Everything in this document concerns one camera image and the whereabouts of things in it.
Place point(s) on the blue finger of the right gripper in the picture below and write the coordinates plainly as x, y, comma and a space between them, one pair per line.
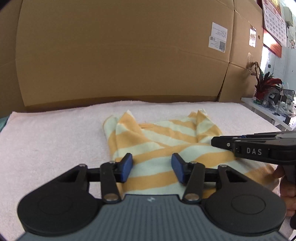
225, 142

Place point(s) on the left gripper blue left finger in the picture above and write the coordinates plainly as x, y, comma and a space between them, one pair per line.
112, 173

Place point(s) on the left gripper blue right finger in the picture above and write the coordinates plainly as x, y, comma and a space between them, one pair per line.
191, 175

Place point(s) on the orange white striped sweater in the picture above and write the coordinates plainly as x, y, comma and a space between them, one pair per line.
152, 145

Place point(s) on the person right hand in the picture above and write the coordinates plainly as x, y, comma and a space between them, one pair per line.
287, 191

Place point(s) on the white side table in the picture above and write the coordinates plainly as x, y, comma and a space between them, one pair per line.
276, 120

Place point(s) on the heat sealer machine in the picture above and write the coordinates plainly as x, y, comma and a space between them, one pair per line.
280, 102

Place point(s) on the red leafed potted plant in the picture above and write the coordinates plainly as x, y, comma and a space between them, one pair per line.
265, 81

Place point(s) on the right lower cardboard box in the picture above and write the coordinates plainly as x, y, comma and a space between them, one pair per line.
238, 82

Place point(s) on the pink towel mat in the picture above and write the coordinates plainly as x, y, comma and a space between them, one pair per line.
37, 147

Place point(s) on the right upper cardboard box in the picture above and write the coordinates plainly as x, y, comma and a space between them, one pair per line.
247, 36

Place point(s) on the white shipping label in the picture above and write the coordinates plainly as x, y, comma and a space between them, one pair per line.
218, 38

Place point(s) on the teal folded cloth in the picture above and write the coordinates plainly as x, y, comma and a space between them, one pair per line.
3, 122

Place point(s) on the left cardboard box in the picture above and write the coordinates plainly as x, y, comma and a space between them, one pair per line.
11, 98

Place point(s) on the large centre cardboard box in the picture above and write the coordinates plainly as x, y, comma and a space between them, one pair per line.
76, 52

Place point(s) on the wall calendar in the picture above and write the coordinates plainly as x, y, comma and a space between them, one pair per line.
275, 28

